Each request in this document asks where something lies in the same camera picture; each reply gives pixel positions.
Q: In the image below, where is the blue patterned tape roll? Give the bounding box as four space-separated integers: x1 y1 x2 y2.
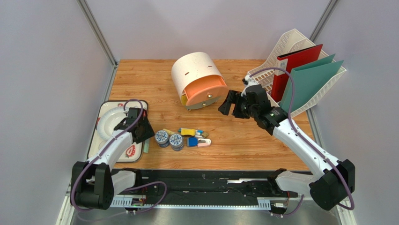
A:
155 130 170 148
169 134 184 151

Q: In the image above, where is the yellow bone-shaped eraser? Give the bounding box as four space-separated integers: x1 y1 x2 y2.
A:
178 127 197 136

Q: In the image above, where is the round drawer storage box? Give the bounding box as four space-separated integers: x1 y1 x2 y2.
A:
171 52 229 111

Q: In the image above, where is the red file folder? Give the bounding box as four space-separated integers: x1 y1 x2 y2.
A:
270 44 324 103

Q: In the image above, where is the teal file folder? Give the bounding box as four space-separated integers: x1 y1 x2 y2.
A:
279 54 344 117

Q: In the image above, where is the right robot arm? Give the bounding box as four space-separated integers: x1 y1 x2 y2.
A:
218 85 355 210

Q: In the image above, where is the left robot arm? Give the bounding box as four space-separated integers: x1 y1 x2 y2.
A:
70 107 155 211

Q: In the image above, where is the strawberry pattern tray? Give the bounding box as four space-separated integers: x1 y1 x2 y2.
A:
87 99 149 164

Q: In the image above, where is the white paper plate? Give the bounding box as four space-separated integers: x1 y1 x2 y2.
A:
97 107 126 140

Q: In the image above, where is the blue grey lint roller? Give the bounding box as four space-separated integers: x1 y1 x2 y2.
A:
186 137 198 147

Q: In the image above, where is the white plastic file rack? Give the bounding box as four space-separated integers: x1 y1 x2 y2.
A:
245 29 346 117

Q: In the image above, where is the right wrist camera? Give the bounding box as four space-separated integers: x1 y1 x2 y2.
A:
241 75 259 97

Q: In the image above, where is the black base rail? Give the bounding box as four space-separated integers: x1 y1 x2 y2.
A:
128 169 300 206

